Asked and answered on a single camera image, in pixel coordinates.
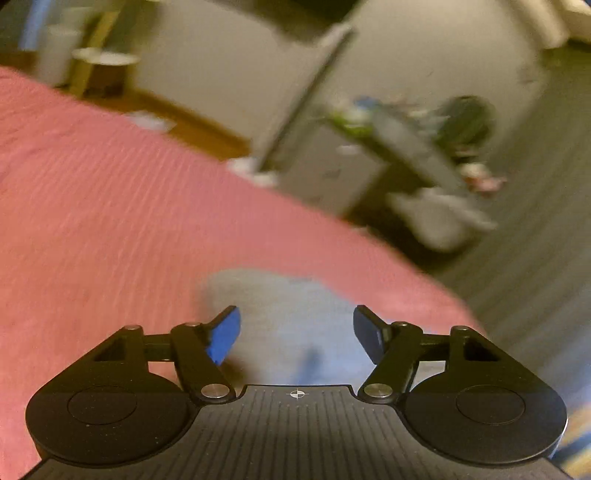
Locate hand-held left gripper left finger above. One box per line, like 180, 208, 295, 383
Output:
92, 305, 242, 405

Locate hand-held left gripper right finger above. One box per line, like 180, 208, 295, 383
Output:
353, 305, 502, 406

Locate grey pants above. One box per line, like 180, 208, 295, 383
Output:
198, 269, 393, 387

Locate white cloth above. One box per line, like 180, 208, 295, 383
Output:
387, 188, 498, 253

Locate grey dresser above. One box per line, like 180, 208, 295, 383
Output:
277, 99, 499, 252

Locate pink ribbed blanket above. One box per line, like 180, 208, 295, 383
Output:
0, 65, 490, 480

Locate grey pleated curtain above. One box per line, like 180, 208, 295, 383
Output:
434, 46, 591, 416

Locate pink plush toy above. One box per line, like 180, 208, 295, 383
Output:
462, 164, 509, 195

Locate round mirror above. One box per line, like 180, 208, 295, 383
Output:
436, 95, 496, 154

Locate white round stool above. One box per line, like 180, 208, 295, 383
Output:
71, 47, 140, 92

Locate white cylindrical bin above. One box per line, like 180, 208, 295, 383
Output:
37, 25, 82, 86

